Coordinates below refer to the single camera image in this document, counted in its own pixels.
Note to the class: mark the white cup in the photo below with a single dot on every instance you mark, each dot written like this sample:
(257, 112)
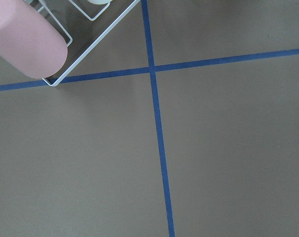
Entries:
(99, 2)

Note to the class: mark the pink cup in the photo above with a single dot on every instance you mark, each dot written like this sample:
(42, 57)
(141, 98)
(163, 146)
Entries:
(29, 42)

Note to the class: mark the white wire cup rack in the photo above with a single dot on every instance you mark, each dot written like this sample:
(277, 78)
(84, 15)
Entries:
(83, 26)

